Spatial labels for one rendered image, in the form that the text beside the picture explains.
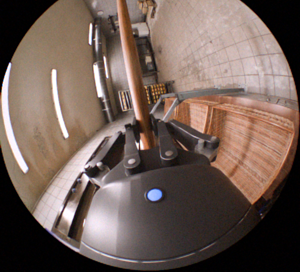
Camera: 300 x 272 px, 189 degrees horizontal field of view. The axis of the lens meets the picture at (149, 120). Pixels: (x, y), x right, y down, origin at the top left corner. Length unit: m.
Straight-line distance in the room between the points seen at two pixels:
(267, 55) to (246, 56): 0.30
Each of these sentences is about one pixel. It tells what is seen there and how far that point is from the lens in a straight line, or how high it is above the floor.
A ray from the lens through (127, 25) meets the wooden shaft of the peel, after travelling 0.26.
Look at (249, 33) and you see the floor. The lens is 1.35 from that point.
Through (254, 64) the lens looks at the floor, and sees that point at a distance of 1.26.
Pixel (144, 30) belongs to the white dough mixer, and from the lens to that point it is 5.44.
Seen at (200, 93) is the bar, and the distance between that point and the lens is 0.70.
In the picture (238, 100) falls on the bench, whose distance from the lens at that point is 0.70.
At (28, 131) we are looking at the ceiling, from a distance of 1.49.
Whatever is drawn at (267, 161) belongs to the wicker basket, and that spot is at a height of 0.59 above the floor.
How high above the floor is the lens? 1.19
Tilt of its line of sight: 3 degrees down
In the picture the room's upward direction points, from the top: 103 degrees counter-clockwise
